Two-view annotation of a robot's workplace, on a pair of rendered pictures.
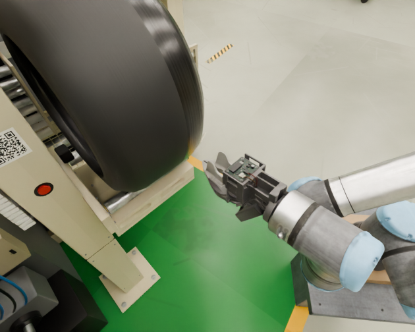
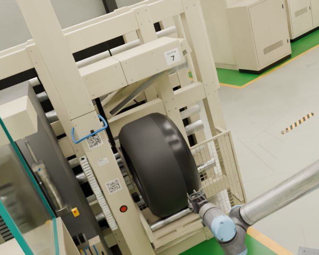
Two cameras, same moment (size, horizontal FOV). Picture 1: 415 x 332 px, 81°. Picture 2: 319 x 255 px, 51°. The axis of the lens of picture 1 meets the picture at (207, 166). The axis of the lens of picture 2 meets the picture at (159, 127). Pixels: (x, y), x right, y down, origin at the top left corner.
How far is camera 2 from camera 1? 119 cm
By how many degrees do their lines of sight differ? 37
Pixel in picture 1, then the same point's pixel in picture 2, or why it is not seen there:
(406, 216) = not seen: outside the picture
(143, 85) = (162, 161)
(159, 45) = (170, 145)
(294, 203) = (206, 206)
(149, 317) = not seen: outside the picture
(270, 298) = not seen: outside the picture
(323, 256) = (208, 224)
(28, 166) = (119, 195)
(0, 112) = (115, 172)
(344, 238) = (214, 216)
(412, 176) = (263, 199)
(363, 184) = (249, 204)
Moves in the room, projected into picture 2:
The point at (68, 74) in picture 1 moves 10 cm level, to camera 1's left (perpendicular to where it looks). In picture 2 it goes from (137, 158) to (121, 158)
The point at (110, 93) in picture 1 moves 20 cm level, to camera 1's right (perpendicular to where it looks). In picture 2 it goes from (150, 164) to (186, 163)
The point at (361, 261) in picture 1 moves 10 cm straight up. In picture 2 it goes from (216, 222) to (210, 203)
